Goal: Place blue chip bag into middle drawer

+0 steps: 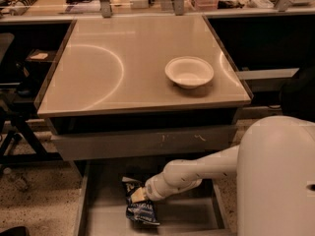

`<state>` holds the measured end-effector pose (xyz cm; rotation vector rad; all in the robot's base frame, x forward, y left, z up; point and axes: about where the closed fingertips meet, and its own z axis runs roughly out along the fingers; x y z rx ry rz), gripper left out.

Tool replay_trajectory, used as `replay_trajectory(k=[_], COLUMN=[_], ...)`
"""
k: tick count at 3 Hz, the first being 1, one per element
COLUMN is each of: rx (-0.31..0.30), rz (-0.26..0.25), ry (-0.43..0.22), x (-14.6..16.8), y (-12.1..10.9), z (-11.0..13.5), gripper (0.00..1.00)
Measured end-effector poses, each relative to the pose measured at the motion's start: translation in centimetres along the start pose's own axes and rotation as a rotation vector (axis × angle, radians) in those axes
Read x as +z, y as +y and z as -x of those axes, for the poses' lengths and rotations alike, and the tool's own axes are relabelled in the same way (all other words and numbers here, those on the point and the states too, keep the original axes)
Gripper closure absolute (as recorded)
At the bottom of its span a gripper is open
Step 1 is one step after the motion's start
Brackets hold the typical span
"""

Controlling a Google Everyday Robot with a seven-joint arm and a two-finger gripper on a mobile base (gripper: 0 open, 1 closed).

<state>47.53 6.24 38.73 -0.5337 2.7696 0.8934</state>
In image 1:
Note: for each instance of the white paper bowl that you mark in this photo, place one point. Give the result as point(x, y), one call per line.
point(189, 72)

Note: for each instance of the blue chip bag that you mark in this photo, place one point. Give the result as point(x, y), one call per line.
point(143, 212)

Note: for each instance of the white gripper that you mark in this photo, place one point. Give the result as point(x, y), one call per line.
point(152, 188)

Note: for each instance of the black office chair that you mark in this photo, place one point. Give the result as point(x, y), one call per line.
point(297, 95)

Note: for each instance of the clear plastic bottle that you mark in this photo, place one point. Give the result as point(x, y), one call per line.
point(17, 179)

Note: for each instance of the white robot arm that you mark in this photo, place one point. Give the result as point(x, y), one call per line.
point(274, 166)

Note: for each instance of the open middle drawer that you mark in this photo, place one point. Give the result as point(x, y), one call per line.
point(102, 209)

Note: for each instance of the black folding stand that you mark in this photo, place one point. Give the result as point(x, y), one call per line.
point(21, 130)

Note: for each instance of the closed top drawer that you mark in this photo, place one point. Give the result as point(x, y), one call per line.
point(143, 142)

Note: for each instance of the grey drawer cabinet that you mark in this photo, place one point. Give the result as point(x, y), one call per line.
point(111, 78)

